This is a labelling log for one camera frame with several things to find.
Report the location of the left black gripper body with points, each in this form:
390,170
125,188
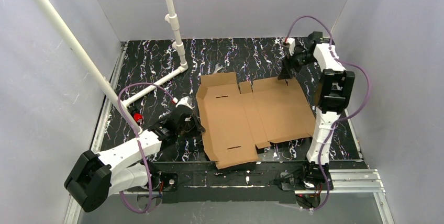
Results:
193,125

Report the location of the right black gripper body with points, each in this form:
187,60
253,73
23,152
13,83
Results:
289,64

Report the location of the brown cardboard box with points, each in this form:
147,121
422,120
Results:
242,117

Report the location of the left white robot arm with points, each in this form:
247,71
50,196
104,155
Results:
96,176

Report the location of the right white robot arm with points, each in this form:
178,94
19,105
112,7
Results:
331,99

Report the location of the silver wrench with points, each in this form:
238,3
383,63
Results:
218,67

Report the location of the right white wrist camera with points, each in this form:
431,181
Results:
289,45

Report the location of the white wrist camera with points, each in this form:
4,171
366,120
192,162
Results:
182,101
289,45

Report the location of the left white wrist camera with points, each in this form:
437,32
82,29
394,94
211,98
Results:
182,101

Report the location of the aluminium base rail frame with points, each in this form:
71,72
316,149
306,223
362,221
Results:
199,179

